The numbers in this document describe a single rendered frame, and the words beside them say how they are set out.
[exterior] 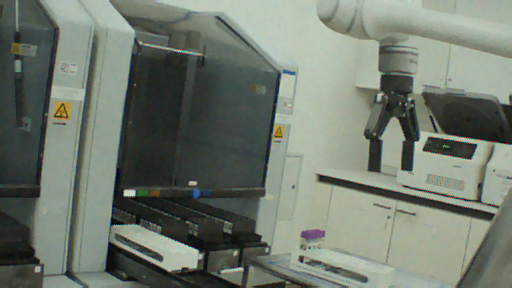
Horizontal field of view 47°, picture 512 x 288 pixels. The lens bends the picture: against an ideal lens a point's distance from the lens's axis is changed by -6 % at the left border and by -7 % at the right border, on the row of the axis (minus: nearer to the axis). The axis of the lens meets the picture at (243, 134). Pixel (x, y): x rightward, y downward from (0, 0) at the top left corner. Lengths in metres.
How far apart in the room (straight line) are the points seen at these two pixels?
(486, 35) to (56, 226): 1.17
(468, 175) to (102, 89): 2.46
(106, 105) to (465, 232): 2.48
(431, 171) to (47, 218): 2.60
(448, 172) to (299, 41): 1.24
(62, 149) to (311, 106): 2.65
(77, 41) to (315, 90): 2.66
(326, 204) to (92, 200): 2.65
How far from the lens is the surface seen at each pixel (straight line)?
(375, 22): 1.22
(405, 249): 3.88
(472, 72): 4.03
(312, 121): 4.13
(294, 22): 3.92
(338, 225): 4.14
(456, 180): 3.71
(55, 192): 1.68
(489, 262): 1.00
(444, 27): 1.18
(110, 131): 1.74
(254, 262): 1.85
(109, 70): 1.72
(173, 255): 1.64
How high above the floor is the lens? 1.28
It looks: 3 degrees down
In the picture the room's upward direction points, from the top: 8 degrees clockwise
